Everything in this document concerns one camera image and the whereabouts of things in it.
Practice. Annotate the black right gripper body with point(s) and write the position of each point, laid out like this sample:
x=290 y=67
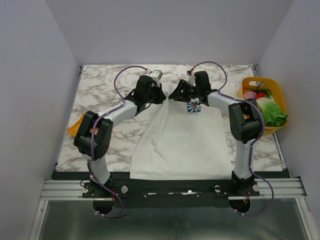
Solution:
x=184 y=90

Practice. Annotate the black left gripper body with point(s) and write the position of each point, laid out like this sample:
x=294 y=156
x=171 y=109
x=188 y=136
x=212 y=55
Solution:
x=155 y=96

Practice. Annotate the white t-shirt with flower print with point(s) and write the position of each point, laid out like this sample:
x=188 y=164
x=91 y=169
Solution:
x=184 y=141

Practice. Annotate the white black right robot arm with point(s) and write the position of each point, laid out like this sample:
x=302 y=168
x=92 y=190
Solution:
x=245 y=120

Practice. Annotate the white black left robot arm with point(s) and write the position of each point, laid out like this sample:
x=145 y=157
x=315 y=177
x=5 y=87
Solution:
x=94 y=133

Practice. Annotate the purple toy onion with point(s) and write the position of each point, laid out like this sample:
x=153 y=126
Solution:
x=249 y=95

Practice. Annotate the red toy tomato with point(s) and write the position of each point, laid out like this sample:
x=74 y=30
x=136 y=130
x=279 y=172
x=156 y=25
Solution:
x=260 y=95

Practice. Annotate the yellow plastic basket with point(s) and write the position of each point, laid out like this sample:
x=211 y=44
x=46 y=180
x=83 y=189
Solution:
x=273 y=91

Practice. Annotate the green toy cabbage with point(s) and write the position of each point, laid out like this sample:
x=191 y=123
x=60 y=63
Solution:
x=271 y=112

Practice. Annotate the orange snack bag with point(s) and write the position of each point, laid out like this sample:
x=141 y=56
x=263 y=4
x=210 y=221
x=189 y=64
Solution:
x=74 y=128

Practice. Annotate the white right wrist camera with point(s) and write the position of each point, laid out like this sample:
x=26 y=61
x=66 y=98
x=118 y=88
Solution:
x=191 y=79

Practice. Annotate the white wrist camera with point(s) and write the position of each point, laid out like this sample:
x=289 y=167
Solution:
x=191 y=79
x=156 y=75

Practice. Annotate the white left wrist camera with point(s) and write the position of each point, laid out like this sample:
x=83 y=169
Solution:
x=156 y=75

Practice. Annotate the black mounting base plate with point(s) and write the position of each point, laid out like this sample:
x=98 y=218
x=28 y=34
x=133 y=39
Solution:
x=155 y=202

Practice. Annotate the aluminium rail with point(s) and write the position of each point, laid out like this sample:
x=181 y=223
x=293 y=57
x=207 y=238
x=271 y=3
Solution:
x=71 y=190

